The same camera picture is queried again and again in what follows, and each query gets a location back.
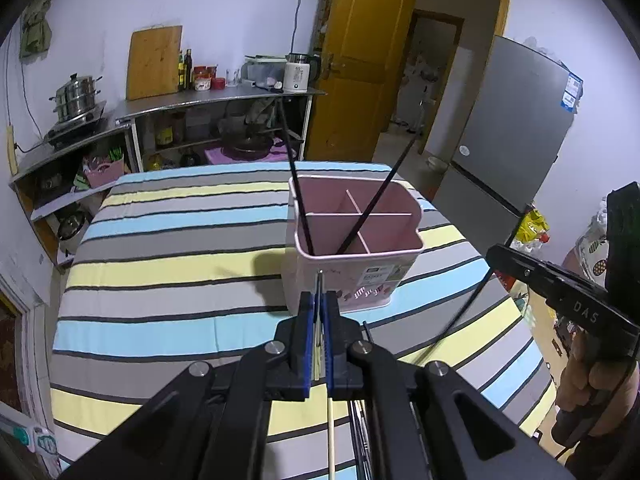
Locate steel kitchen shelf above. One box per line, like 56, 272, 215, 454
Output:
115, 85, 327, 171

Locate pink plastic shelf basket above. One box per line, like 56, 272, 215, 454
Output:
85, 160, 125, 189

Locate clear plastic storage box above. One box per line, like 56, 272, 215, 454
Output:
241, 56, 288, 86

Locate person's right hand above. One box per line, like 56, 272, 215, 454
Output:
556, 334, 640, 431

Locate dark wok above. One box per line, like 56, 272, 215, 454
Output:
222, 132, 283, 157

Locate wooden chopstick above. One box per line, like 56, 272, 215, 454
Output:
315, 270, 337, 480

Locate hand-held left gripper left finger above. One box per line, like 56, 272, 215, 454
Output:
57, 291, 321, 480

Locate striped tablecloth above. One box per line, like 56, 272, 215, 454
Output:
47, 161, 553, 480

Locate purple mat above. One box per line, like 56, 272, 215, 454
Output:
202, 144, 297, 165

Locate yellow snack bags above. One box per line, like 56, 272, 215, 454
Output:
515, 207, 551, 246

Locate yellow jar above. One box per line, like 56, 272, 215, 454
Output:
155, 116, 174, 149

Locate white electric kettle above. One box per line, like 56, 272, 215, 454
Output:
283, 52, 322, 94

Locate pink utensil basket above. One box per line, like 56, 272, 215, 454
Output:
280, 175, 426, 315

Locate yellow wooden door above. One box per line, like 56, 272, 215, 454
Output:
306, 0, 418, 163

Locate wooden cutting board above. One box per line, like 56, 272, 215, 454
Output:
125, 25, 183, 102

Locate grey refrigerator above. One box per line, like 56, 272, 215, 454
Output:
432, 35, 585, 256

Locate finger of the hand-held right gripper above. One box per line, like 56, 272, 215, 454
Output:
486, 243, 571, 306

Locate black induction cooker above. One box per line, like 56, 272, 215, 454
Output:
42, 102, 108, 148

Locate black wall cable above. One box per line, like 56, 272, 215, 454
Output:
291, 0, 309, 57

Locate low steel counter shelf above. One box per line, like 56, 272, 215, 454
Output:
9, 122, 133, 261

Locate green hanging cloth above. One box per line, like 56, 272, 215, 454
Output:
19, 0, 54, 59

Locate pineapple print bag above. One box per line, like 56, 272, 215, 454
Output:
575, 200, 611, 281

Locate steel steamer pot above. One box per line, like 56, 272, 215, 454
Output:
48, 73, 103, 123

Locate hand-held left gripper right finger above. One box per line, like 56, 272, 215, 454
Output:
320, 291, 576, 480

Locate black chopstick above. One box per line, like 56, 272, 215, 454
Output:
276, 96, 315, 256
363, 321, 375, 480
336, 132, 421, 257
422, 202, 533, 363

